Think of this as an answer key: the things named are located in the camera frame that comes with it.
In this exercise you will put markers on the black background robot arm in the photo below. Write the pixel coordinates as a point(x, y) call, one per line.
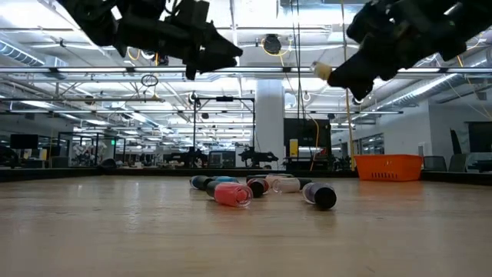
point(192, 157)
point(255, 157)

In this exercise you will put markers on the pale yellow nail polish bottle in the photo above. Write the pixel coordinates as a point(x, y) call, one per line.
point(321, 71)

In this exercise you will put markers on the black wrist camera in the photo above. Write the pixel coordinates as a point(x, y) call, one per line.
point(369, 23)
point(192, 13)

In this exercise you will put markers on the large black wall screen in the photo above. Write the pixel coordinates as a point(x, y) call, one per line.
point(480, 136)

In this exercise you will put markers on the black computer monitor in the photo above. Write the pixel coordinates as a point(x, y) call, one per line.
point(24, 141)

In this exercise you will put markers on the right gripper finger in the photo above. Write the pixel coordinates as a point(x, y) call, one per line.
point(357, 75)
point(363, 91)

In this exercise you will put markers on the black cabinet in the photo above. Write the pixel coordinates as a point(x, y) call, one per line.
point(305, 131)

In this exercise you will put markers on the silver ventilation duct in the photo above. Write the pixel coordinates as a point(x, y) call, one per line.
point(19, 54)

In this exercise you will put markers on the grey office chair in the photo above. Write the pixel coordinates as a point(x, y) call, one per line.
point(435, 163)
point(457, 163)

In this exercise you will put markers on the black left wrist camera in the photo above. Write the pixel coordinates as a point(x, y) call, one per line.
point(192, 13)

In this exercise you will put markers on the black metal stand frame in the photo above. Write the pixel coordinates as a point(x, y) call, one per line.
point(194, 134)

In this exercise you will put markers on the white nail polish bottle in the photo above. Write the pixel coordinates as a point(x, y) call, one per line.
point(286, 185)

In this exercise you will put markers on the orange plastic basket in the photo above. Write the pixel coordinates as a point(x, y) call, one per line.
point(388, 167)

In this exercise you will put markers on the red nail polish bottle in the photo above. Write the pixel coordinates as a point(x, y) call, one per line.
point(258, 187)

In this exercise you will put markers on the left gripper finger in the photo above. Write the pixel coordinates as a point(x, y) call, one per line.
point(215, 64)
point(223, 46)

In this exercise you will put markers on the white building pillar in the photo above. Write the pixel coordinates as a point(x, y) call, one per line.
point(269, 115)

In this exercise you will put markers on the black framed glass enclosure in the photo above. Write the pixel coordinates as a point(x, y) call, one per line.
point(77, 133)

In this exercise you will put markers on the yellow sign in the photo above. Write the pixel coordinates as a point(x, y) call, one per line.
point(293, 148)

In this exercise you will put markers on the coral pink nail polish bottle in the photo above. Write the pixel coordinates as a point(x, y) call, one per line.
point(230, 194)

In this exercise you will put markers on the lavender nail polish bottle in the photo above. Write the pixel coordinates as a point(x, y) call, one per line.
point(324, 197)

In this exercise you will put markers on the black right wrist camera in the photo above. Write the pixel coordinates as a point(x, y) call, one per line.
point(369, 23)

